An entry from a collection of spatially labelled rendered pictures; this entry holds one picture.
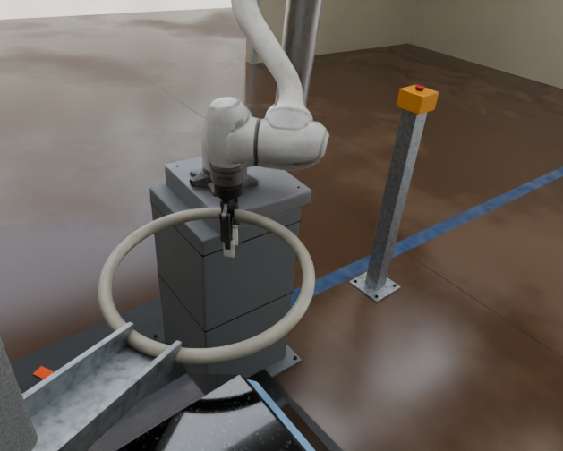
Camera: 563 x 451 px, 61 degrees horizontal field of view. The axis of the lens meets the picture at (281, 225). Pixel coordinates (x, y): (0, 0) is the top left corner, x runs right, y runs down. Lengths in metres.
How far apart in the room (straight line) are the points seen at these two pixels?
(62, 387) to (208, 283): 0.81
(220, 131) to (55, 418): 0.65
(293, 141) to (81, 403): 0.67
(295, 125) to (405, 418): 1.39
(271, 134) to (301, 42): 0.40
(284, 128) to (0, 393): 0.79
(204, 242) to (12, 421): 1.02
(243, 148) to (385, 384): 1.39
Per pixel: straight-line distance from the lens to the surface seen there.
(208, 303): 1.67
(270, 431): 0.95
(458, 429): 2.17
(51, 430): 0.85
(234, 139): 1.10
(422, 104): 2.09
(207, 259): 1.54
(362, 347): 2.31
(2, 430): 0.56
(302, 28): 1.42
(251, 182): 1.65
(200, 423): 0.97
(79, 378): 0.93
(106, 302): 1.07
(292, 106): 1.12
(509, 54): 7.59
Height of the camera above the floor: 1.67
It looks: 34 degrees down
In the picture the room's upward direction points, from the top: 4 degrees clockwise
